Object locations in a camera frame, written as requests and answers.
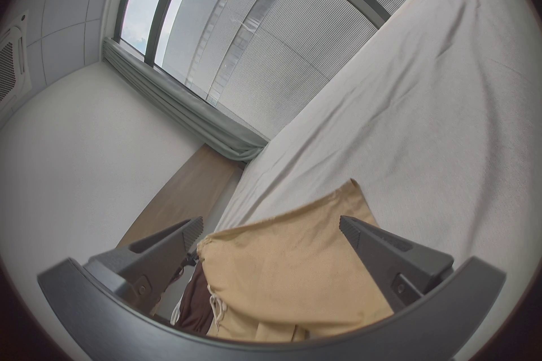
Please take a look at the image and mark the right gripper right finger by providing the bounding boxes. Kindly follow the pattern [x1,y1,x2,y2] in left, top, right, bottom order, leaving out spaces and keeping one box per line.
[339,215,454,314]

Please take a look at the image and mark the white ceiling air vent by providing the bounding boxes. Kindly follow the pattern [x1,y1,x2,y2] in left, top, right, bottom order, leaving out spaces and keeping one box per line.
[0,10,34,119]

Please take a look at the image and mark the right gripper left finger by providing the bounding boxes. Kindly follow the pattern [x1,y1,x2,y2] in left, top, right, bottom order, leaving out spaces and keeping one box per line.
[87,216,205,309]

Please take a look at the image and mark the window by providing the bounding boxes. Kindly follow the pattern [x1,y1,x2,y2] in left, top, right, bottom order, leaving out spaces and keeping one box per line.
[113,0,471,140]

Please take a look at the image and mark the brown garment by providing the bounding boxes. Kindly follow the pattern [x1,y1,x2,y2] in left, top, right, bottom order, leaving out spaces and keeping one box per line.
[171,262,218,336]

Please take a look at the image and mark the grey-green curtain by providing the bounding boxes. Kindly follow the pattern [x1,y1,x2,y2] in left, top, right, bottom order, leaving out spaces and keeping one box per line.
[103,37,270,162]

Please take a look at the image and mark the tan shorts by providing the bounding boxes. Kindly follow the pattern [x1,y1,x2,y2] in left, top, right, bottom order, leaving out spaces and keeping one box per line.
[197,178,396,345]

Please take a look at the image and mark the bed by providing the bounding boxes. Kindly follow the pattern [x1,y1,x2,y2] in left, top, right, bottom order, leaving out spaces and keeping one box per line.
[115,0,540,347]

